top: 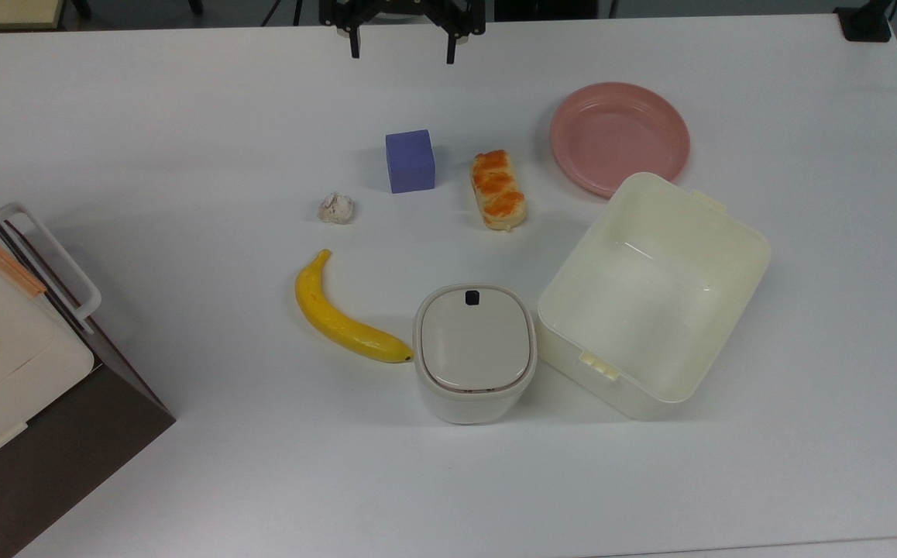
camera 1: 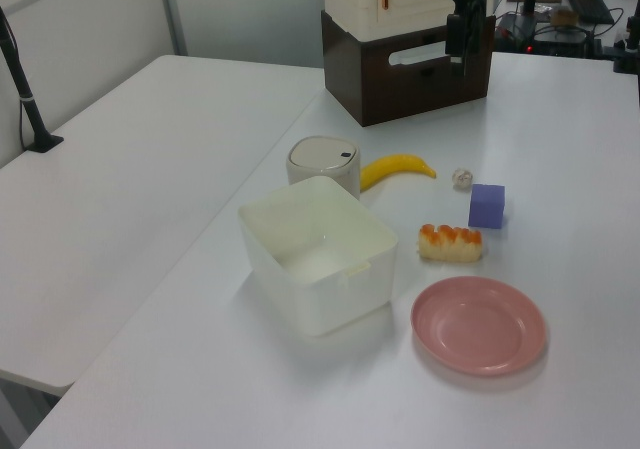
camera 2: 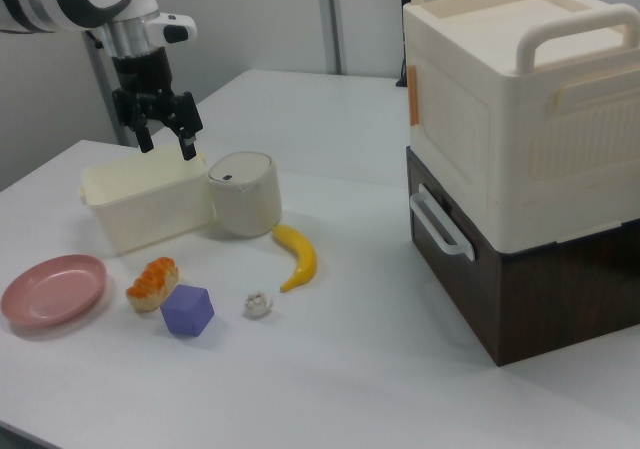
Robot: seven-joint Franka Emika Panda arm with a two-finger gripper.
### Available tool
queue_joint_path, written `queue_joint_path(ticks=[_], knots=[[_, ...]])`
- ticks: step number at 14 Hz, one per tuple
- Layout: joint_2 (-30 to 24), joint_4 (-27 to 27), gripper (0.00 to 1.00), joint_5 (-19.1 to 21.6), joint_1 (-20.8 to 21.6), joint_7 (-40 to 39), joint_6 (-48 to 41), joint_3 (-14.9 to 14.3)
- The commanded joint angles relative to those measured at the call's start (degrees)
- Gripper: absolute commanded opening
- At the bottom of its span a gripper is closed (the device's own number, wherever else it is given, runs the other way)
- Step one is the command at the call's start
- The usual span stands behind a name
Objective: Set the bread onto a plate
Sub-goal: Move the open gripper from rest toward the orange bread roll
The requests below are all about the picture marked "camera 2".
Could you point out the grey partition frame post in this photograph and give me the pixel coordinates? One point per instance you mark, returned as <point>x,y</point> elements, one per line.
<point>338,19</point>

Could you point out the yellow banana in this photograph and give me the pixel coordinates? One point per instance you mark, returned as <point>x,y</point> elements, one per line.
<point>303,259</point>

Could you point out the white toaster oven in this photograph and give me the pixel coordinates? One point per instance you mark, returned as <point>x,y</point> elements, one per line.
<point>550,299</point>

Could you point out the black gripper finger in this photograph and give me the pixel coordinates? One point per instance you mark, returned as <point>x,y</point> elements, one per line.
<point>141,131</point>
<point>186,121</point>

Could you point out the cream open plastic bin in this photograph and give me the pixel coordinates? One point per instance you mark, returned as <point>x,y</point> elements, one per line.
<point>150,204</point>

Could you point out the orange glazed bread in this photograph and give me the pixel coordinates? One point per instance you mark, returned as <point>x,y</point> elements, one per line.
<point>150,284</point>

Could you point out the pink plate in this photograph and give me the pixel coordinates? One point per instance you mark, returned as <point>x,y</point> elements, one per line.
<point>52,291</point>

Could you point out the small beige lidded trash can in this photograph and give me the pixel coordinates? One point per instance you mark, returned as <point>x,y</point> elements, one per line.
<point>245,199</point>

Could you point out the purple cube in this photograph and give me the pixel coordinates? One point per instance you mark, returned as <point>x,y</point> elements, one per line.
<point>187,314</point>

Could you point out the small white crumpled lump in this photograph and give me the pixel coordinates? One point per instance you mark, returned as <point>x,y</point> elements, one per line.
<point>257,305</point>

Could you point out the orange tape strip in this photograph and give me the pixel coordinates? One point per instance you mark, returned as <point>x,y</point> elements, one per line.
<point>414,96</point>

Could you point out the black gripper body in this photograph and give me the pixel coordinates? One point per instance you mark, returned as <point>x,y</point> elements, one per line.
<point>145,76</point>

